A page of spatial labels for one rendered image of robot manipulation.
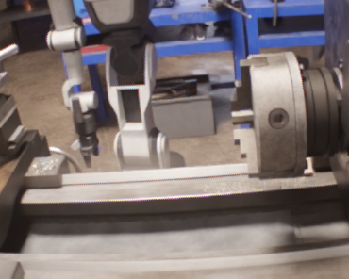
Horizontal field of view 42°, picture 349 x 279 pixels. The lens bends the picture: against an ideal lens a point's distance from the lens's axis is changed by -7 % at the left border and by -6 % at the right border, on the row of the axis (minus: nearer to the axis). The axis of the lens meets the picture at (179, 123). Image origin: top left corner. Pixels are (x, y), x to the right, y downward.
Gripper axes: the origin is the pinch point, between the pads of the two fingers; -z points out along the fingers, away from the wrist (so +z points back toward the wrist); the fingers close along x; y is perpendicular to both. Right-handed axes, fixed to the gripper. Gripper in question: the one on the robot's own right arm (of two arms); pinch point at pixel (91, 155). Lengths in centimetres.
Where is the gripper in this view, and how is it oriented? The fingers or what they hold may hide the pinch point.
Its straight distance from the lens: 194.1
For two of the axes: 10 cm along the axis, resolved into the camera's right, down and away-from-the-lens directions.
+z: -1.1, -9.2, -3.8
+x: -1.3, 3.9, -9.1
